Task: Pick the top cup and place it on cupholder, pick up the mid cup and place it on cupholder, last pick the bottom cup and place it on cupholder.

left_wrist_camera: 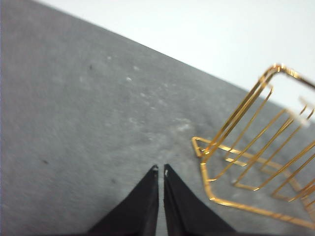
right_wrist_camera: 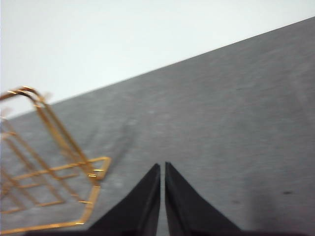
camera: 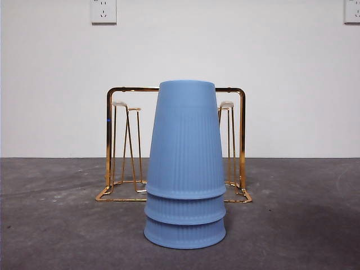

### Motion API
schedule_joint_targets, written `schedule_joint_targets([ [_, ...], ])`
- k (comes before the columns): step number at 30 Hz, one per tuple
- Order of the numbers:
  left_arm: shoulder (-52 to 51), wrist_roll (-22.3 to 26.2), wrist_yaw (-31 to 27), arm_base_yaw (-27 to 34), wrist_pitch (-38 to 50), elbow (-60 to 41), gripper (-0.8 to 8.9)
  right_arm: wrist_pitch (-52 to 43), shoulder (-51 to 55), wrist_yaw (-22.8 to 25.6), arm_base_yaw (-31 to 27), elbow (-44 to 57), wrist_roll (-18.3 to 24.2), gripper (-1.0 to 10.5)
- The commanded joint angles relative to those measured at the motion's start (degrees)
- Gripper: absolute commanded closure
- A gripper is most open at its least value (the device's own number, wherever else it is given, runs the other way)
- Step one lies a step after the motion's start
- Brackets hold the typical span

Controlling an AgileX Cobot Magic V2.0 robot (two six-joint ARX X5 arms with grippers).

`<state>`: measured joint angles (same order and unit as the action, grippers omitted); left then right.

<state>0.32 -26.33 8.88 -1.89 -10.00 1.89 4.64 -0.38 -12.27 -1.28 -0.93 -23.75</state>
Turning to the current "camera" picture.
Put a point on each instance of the blue ribbed plastic cup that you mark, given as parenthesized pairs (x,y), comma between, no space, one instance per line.
(185,236)
(185,135)
(185,211)

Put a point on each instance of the white wall socket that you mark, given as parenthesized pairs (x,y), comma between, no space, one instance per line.
(353,12)
(103,12)

